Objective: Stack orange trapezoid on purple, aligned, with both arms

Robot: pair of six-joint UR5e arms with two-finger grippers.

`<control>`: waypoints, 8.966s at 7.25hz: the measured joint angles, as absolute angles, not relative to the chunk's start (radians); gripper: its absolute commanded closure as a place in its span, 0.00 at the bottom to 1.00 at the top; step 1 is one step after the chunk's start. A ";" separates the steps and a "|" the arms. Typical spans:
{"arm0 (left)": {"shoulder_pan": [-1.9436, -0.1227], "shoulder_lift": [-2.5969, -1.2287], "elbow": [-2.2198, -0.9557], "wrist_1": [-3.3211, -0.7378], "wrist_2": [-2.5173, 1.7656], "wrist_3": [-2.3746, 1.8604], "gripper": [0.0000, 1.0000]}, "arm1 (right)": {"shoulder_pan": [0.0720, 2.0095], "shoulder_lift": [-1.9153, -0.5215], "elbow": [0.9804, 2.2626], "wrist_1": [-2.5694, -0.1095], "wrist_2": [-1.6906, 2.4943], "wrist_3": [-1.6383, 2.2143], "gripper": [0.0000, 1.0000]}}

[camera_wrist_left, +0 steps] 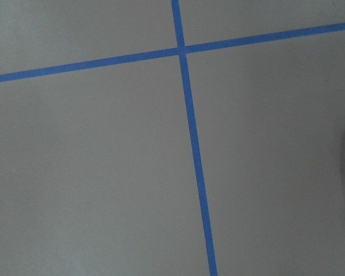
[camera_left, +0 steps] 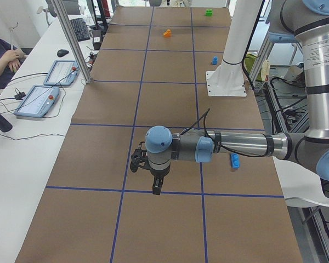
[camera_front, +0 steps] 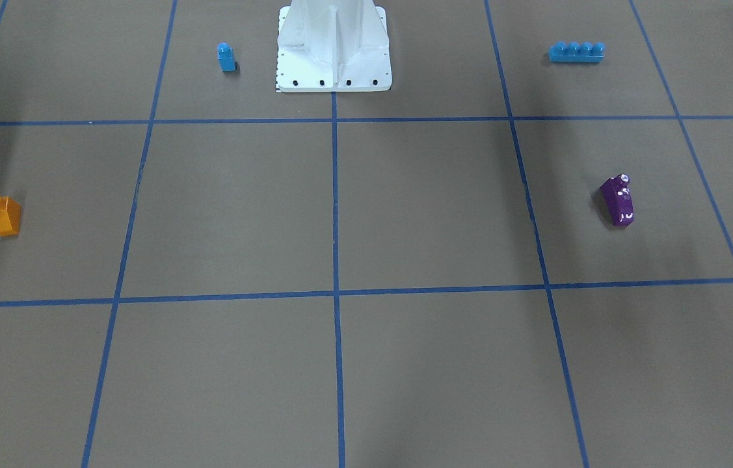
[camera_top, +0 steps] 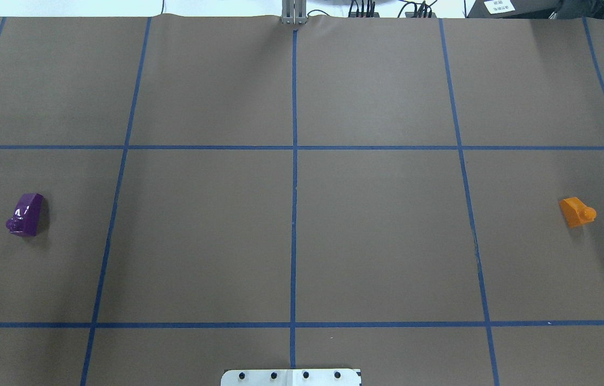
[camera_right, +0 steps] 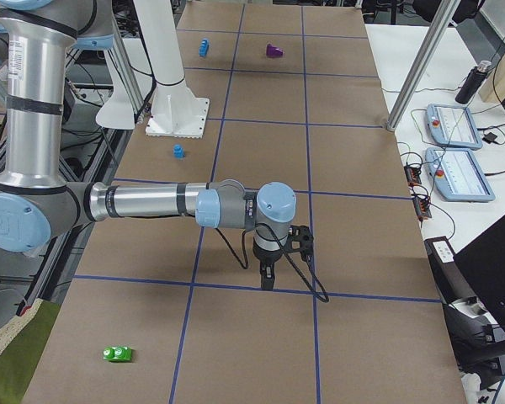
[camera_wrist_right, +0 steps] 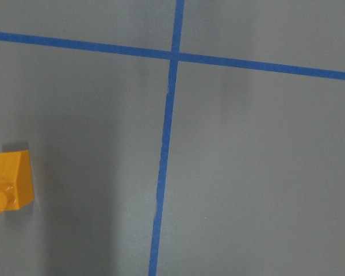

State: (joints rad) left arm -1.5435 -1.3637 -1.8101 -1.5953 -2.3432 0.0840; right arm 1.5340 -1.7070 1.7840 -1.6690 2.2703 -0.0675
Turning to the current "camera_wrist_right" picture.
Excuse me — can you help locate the orange trapezoid block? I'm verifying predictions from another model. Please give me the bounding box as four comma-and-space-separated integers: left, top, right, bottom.
0, 150, 35, 213

